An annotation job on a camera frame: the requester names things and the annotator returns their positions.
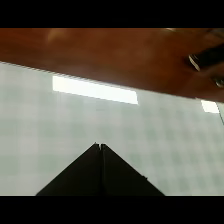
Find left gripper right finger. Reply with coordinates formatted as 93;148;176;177
100;143;166;197

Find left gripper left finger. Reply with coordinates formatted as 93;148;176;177
35;142;102;197

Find person's legs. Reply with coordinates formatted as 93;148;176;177
187;43;224;89

